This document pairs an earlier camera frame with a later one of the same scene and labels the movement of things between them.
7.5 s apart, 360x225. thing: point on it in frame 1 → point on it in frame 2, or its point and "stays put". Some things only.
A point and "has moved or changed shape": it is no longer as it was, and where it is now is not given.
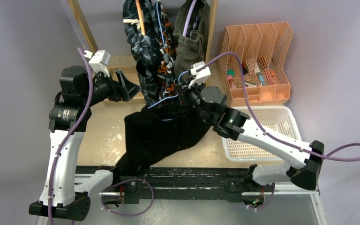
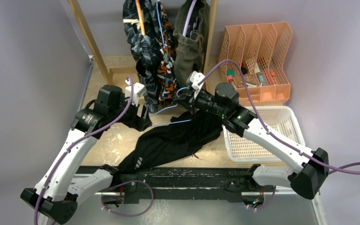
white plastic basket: x=280 y=119 stays put
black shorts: x=159 y=133 has moved or changed shape
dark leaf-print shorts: x=147 y=48 stays put
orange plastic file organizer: x=262 y=49 stays put
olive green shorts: x=191 y=47 stays put
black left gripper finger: x=128 y=94 → x=145 y=121
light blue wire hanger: x=169 y=96 → x=177 y=94
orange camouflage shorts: x=167 y=75 stays put
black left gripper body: x=104 y=88 → x=131 y=118
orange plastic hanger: x=141 y=17 stays put
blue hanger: x=160 y=24 stays put
